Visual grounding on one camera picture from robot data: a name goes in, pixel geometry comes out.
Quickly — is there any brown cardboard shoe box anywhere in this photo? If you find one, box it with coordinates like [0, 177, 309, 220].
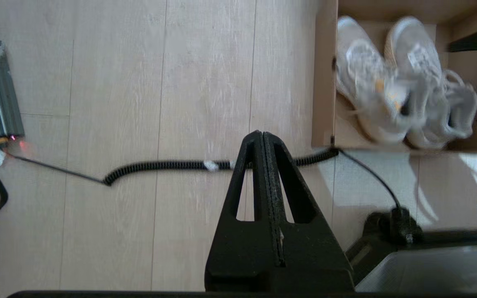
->
[311, 0, 477, 154]

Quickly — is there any white mesh sneaker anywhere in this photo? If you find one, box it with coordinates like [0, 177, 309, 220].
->
[385, 17, 477, 150]

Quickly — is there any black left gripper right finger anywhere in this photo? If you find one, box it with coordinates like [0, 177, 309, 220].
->
[263, 132, 355, 292]

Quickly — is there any white sneaker with yellow tag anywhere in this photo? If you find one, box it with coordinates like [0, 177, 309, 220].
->
[336, 16, 414, 144]

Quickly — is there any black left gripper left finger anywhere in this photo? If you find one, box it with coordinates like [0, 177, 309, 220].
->
[205, 131, 282, 292]

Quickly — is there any black grey robot chassis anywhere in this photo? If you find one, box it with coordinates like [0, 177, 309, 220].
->
[346, 207, 477, 293]

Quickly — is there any black corrugated cable conduit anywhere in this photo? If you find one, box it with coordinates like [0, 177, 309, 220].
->
[5, 147, 340, 187]

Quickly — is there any thin black cable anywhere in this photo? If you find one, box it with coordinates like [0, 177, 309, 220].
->
[338, 149, 405, 214]

